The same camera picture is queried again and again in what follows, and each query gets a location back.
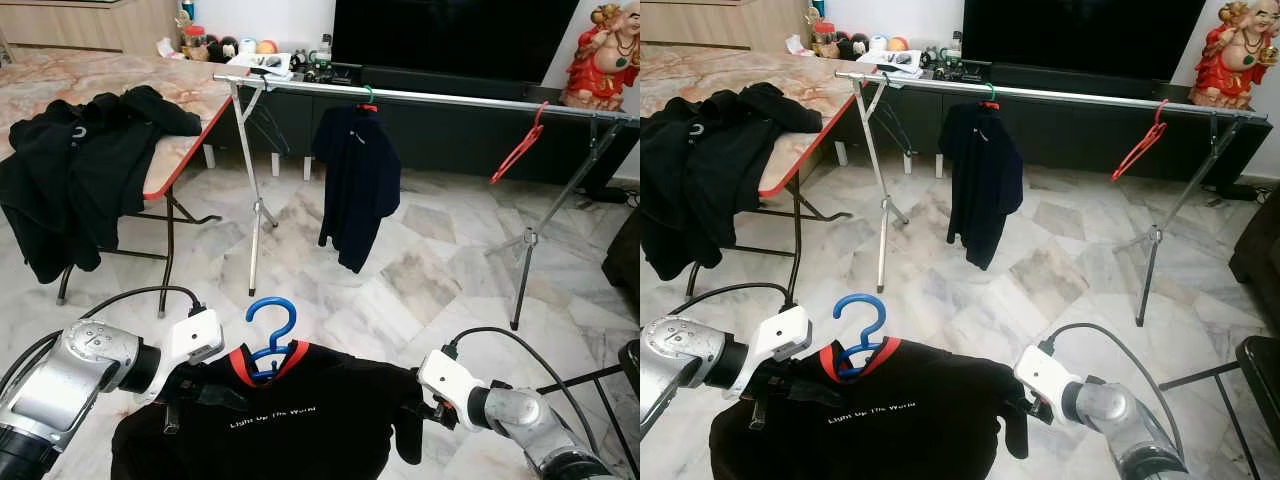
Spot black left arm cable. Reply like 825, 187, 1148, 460
0, 285, 206, 401
668, 282, 801, 319

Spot black soundbar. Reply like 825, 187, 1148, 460
988, 62, 1171, 93
360, 65, 546, 96

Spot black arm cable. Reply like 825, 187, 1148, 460
445, 326, 601, 456
1040, 322, 1186, 441
0, 285, 206, 401
668, 282, 801, 319

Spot red laughing Buddha statue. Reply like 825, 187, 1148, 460
560, 0, 641, 111
1188, 0, 1280, 109

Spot navy polo shirt red stripes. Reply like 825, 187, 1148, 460
938, 100, 1026, 271
312, 103, 403, 274

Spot light wooden sideboard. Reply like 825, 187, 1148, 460
640, 0, 809, 51
0, 0, 181, 56

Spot silver clothes drying rack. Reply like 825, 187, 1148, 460
834, 68, 1273, 328
212, 72, 641, 331

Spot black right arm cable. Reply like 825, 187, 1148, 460
1040, 322, 1186, 441
445, 326, 601, 456

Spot blue plastic hanger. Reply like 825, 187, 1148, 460
245, 297, 299, 386
832, 293, 889, 381

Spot black shirt red collar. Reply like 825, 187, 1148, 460
110, 340, 426, 480
708, 338, 1031, 480

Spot marble top folding table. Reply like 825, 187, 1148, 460
640, 45, 851, 303
0, 50, 237, 319

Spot stack of white papers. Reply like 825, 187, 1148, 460
240, 52, 296, 79
868, 50, 926, 76

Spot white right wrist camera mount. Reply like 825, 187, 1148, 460
417, 345, 491, 433
1013, 343, 1086, 426

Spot red plastic hanger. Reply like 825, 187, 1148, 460
490, 100, 549, 186
1112, 97, 1169, 183

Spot black flat television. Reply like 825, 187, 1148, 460
962, 0, 1206, 81
332, 0, 581, 83

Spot black television console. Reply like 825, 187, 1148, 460
825, 60, 1273, 196
195, 60, 641, 201

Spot black wire hanger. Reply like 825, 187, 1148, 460
868, 85, 916, 153
240, 85, 291, 156

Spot black jacket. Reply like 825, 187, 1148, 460
640, 82, 826, 283
0, 85, 203, 286

